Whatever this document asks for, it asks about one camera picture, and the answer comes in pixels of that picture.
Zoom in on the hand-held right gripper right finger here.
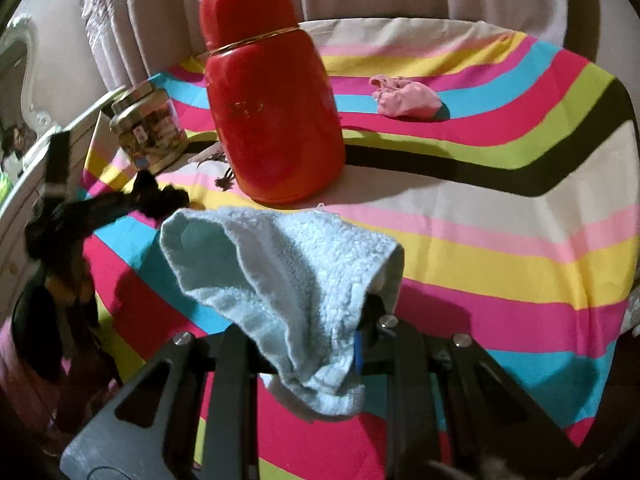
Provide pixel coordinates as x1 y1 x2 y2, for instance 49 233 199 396
352 295 583 480

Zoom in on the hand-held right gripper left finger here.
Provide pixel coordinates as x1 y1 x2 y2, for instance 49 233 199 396
60 327 261 480

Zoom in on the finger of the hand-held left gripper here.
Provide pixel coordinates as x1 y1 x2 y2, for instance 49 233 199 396
62 187 151 228

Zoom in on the light blue towel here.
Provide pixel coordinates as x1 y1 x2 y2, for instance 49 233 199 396
159 204 405 421

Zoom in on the person's left forearm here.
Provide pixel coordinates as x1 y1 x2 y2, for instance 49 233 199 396
0 310 66 441

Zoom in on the white dresser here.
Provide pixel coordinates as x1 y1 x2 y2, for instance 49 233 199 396
0 85 126 321

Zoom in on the gold lidded clear jar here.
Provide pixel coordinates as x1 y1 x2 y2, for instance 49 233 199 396
110 84 188 173

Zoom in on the white ornate mirror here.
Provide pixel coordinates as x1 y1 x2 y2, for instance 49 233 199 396
0 15 56 171

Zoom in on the white lace curtain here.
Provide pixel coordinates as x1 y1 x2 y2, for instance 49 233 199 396
75 0 151 61

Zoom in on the red thermos jug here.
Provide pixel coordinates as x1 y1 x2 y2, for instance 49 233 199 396
199 0 347 206

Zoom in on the striped colourful blanket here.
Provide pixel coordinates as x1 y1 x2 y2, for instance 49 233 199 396
82 17 640 480

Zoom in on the pink cloth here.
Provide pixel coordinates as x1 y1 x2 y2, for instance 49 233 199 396
369 74 443 121

